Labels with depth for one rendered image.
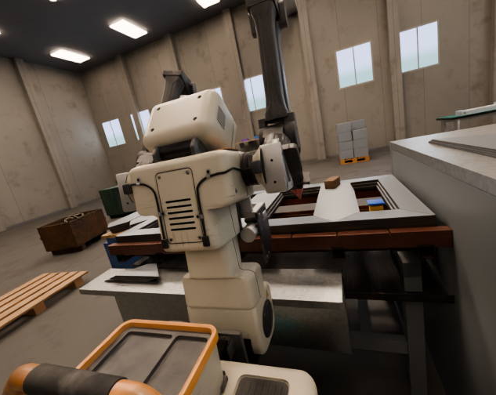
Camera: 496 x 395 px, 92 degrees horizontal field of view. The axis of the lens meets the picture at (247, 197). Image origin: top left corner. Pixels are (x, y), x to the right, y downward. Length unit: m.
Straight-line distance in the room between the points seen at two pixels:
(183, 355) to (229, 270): 0.23
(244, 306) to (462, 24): 10.79
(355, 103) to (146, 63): 8.93
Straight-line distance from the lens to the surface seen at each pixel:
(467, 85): 10.91
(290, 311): 1.18
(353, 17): 10.59
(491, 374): 1.06
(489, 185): 0.80
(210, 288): 0.72
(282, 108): 0.70
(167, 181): 0.60
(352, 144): 7.90
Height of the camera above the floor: 1.24
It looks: 13 degrees down
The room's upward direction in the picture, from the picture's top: 12 degrees counter-clockwise
